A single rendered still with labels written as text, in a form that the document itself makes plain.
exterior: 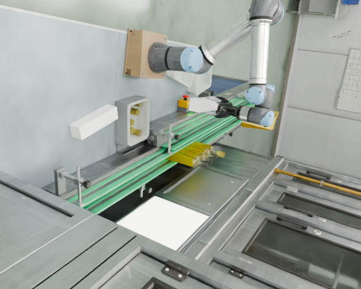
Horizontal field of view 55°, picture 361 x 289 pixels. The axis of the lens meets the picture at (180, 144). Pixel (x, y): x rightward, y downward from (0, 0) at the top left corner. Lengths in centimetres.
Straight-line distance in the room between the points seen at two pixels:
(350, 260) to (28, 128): 142
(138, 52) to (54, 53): 43
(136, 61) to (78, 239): 100
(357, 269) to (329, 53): 618
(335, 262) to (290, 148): 652
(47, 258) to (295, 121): 726
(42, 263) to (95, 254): 12
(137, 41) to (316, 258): 126
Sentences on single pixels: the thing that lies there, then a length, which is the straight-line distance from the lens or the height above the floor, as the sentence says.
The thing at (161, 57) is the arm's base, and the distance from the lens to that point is 172.
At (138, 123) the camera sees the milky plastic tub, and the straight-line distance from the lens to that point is 189.
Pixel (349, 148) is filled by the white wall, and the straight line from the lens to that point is 787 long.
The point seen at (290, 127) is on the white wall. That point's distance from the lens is 796.
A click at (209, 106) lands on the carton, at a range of 183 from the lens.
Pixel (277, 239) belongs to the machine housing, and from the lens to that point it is 171.
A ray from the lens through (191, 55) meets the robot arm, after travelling 166.
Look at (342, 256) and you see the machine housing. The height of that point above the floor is 189.
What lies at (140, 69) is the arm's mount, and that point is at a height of 85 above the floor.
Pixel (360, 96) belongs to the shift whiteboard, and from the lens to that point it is 758.
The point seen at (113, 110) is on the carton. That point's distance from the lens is 166.
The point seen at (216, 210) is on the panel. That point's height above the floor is 131.
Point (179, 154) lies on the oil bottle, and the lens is 193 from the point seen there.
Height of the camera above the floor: 187
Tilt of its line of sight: 28 degrees down
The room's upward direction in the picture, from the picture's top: 106 degrees clockwise
